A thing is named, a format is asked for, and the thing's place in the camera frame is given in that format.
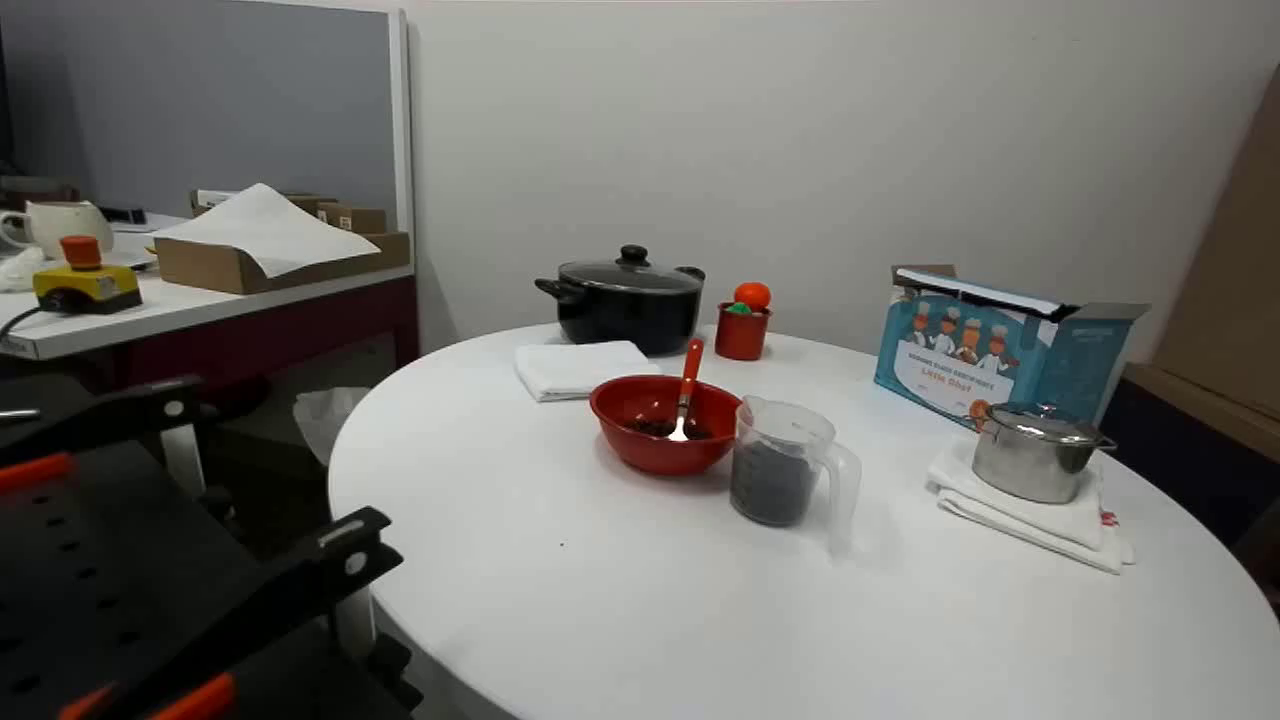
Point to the clear cup dark contents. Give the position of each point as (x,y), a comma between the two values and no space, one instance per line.
(772,482)

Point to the red bowl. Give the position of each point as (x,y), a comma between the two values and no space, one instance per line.
(640,445)

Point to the black cooking pot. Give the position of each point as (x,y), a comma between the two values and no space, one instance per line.
(624,320)

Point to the black glass pot lid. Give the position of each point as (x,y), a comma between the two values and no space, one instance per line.
(624,275)

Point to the small red cup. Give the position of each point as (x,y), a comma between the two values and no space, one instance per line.
(741,333)

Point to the orange toy fruit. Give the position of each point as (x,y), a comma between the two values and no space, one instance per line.
(755,295)

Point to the blue printed cardboard box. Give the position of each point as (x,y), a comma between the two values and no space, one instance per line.
(973,354)

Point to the white paper sheet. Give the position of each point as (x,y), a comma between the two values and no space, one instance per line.
(274,228)

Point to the open brown cardboard box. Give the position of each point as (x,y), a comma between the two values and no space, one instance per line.
(203,264)

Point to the white topped desk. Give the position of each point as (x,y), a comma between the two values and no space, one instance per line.
(162,313)

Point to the grey partition panel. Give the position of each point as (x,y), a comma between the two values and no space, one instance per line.
(203,92)

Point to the dark low cabinet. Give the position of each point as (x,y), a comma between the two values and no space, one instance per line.
(1187,463)

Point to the large brown cardboard sheet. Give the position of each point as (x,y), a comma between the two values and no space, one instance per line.
(1225,304)

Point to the white rounded appliance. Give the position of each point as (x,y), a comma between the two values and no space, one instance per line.
(63,220)

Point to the black metal mounting frame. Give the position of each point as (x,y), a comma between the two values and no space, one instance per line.
(120,575)

